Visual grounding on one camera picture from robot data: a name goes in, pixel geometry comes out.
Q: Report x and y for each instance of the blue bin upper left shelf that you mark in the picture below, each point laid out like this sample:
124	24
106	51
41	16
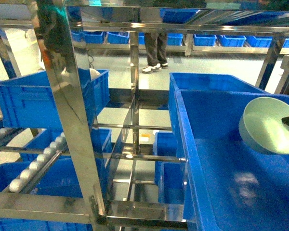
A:
28	102

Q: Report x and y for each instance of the stainless steel shelf rack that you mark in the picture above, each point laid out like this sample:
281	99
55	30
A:
68	71

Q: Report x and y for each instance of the blue bin lower centre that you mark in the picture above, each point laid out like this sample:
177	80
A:
168	175

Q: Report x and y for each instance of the large blue bin near right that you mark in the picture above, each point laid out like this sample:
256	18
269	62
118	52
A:
230	186

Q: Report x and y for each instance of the blue bin lower left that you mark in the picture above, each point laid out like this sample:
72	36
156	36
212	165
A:
60	180

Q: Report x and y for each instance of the white roller track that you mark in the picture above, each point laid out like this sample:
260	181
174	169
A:
39	166

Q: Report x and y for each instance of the person legs dark trousers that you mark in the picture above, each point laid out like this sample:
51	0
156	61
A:
155	44

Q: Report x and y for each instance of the light green bowl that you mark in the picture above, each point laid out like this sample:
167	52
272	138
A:
261	126

